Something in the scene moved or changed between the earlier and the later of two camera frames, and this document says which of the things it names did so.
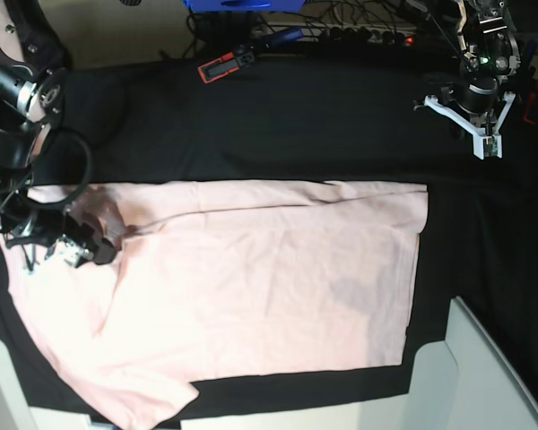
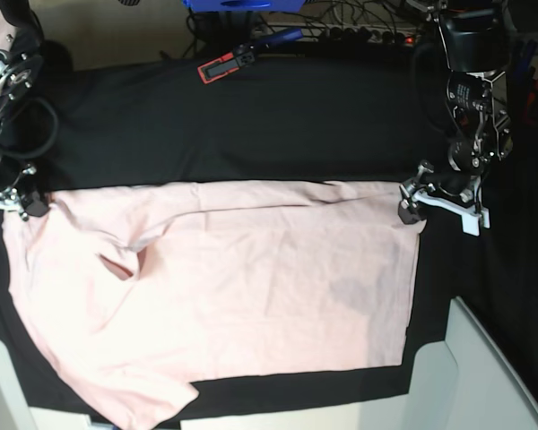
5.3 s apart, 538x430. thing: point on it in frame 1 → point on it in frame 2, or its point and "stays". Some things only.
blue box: x=246 y=5 stays
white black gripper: x=481 y=103 → x=416 y=191
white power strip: x=345 y=32 stays
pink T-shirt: x=221 y=280 stays
